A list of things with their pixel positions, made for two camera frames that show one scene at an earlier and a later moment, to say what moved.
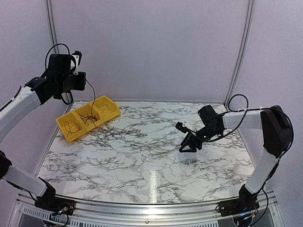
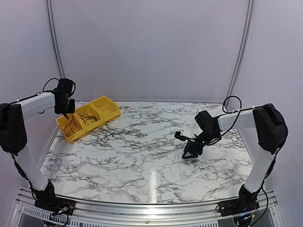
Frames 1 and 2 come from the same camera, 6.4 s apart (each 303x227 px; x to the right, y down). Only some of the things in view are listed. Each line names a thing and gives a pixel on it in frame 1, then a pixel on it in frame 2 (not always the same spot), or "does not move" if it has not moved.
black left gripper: [81, 85] to [71, 110]
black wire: [84, 117] does not move
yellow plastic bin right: [107, 109] does not move
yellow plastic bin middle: [90, 117] does not move
